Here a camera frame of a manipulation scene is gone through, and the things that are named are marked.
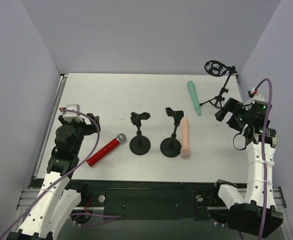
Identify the pink microphone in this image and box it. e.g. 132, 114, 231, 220
180, 117, 191, 159

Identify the black mic stand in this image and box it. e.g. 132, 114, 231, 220
129, 112, 151, 156
160, 107, 184, 158

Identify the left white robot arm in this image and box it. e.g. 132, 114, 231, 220
7, 108, 101, 240

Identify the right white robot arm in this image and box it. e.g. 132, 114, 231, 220
213, 98, 283, 238

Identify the red glitter microphone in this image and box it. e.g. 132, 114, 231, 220
86, 133, 127, 167

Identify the teal microphone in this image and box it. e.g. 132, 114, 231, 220
187, 80, 202, 116

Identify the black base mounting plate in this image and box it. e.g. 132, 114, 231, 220
68, 180, 228, 221

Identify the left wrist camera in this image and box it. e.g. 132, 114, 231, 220
59, 104, 82, 122

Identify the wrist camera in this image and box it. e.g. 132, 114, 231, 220
247, 87, 265, 101
59, 104, 82, 122

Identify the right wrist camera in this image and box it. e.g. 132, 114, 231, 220
247, 87, 265, 101

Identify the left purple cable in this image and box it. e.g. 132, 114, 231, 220
0, 107, 124, 240

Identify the purple cable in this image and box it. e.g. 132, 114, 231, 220
0, 107, 124, 240
237, 78, 274, 240

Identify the tripod shock mount stand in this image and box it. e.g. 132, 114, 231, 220
198, 60, 238, 110

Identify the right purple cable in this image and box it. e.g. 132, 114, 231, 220
237, 78, 274, 240

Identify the aluminium frame rail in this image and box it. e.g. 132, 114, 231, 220
16, 188, 40, 210

